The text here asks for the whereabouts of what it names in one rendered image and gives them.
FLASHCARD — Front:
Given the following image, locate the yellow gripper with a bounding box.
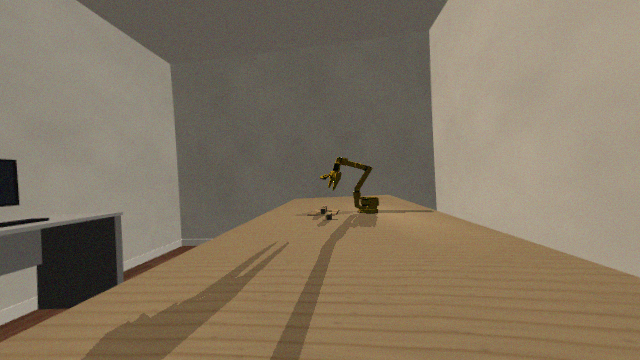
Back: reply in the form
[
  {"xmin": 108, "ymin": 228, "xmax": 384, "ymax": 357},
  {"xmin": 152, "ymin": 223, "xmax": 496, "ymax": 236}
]
[{"xmin": 320, "ymin": 171, "xmax": 342, "ymax": 190}]

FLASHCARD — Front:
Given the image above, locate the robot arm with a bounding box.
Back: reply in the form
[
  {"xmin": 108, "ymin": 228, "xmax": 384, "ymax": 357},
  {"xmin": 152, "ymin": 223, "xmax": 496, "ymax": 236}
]
[{"xmin": 333, "ymin": 157, "xmax": 378, "ymax": 213}]

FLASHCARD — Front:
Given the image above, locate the tan mat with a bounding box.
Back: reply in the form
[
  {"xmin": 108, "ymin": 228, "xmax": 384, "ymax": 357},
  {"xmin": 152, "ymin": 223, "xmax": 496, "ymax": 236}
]
[{"xmin": 308, "ymin": 209, "xmax": 339, "ymax": 215}]

